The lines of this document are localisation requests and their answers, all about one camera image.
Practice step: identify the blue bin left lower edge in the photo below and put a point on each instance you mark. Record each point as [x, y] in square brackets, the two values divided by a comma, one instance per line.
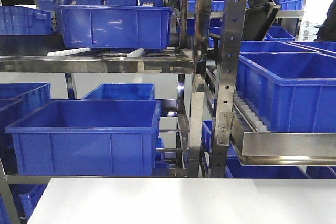
[17, 100]

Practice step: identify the large blue bin lower left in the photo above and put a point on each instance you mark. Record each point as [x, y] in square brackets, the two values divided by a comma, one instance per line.
[88, 137]

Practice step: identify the stainless steel shelf rack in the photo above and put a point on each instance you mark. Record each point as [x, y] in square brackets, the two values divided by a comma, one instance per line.
[216, 120]

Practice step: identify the large blue bin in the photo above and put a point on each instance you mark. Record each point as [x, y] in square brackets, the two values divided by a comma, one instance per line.
[289, 92]
[88, 137]

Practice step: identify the large blue bin right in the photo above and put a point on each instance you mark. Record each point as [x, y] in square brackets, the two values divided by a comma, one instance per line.
[289, 92]

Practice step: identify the blue bin far left upper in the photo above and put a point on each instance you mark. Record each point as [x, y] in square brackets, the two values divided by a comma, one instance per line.
[17, 20]

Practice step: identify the blue bin upper shelf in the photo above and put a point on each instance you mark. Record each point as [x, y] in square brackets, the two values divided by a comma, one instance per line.
[126, 27]

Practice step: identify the blue bin behind lower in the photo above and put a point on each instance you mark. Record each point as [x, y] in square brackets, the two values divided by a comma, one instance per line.
[122, 91]

